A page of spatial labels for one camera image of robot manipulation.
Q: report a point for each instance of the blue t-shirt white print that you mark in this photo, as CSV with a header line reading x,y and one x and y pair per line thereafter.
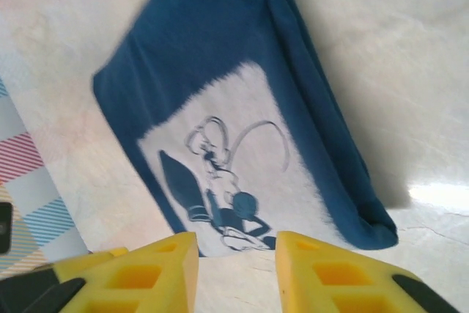
x,y
205,34

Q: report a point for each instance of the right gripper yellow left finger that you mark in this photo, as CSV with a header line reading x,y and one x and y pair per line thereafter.
x,y
172,283

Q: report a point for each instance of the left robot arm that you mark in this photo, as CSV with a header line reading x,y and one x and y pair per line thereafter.
x,y
4,228

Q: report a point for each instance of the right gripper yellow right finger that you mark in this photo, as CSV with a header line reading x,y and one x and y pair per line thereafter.
x,y
304,291

